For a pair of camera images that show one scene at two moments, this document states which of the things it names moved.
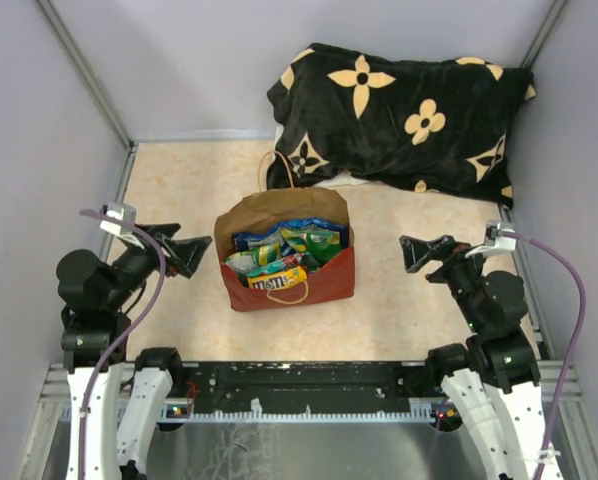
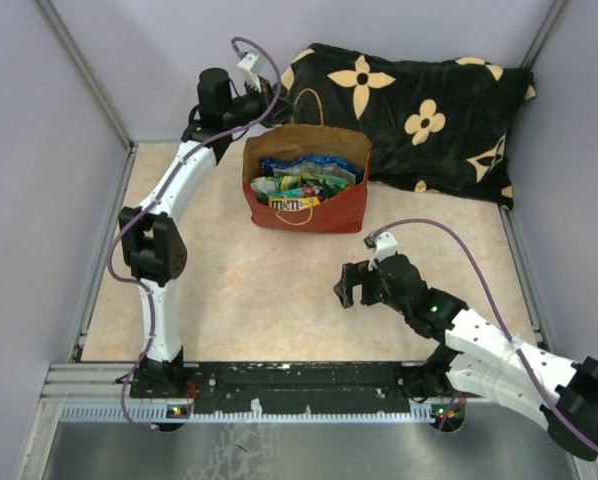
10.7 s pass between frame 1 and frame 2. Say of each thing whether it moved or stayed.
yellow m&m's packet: moved
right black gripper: moved
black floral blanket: stayed
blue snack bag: moved
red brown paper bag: moved
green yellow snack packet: moved
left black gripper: moved
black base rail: stayed
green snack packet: moved
